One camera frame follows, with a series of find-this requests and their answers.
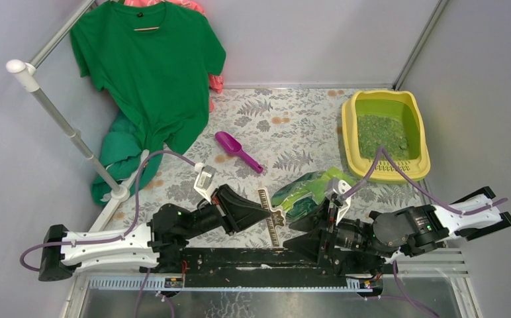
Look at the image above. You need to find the small brown stick object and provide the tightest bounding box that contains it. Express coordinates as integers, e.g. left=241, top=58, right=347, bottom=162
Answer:
left=257, top=187, right=285, bottom=248

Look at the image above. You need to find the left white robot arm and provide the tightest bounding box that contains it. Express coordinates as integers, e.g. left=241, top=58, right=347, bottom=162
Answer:
left=38, top=184, right=271, bottom=282

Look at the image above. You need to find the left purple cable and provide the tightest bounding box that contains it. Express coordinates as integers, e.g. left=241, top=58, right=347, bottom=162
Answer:
left=19, top=150, right=199, bottom=272

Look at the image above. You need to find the green cat litter bag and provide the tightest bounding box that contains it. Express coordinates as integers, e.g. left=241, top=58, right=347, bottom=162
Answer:
left=271, top=167, right=356, bottom=223

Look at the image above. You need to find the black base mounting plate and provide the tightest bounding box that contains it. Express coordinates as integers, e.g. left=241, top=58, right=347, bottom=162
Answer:
left=150, top=248, right=393, bottom=281

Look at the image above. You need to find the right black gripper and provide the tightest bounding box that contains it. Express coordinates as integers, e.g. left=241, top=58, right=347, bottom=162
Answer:
left=280, top=196, right=391, bottom=265

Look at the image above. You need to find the wooden clothes hanger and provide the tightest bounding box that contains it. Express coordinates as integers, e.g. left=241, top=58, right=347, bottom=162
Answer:
left=134, top=26, right=159, bottom=32

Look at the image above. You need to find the magenta plastic scoop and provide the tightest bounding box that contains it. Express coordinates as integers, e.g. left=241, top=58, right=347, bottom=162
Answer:
left=214, top=131, right=263, bottom=174

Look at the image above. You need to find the dark green folded cloth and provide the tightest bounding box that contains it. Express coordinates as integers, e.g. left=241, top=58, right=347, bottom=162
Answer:
left=91, top=111, right=163, bottom=205

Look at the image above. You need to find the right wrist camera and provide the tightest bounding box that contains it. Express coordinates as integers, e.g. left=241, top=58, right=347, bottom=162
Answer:
left=324, top=178, right=352, bottom=219

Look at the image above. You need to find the green t-shirt on hanger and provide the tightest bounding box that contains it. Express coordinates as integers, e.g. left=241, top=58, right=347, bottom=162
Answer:
left=70, top=1, right=226, bottom=154

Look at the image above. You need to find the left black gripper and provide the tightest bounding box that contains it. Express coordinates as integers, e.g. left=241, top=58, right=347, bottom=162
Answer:
left=181, top=185, right=271, bottom=241

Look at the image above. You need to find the floral patterned mat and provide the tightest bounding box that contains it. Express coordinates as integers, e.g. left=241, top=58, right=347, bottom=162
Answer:
left=102, top=87, right=434, bottom=250

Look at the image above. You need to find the white clothes rack pole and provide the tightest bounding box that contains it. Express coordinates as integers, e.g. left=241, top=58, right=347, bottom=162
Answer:
left=5, top=58, right=151, bottom=233

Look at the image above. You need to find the pink garment behind shirt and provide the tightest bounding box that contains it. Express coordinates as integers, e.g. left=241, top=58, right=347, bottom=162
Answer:
left=119, top=0, right=224, bottom=94

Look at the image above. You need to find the yellow green litter box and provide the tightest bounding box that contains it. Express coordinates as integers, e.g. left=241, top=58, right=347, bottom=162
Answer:
left=342, top=90, right=431, bottom=182

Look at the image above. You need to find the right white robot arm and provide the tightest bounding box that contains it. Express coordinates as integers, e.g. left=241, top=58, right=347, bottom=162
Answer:
left=283, top=187, right=511, bottom=273

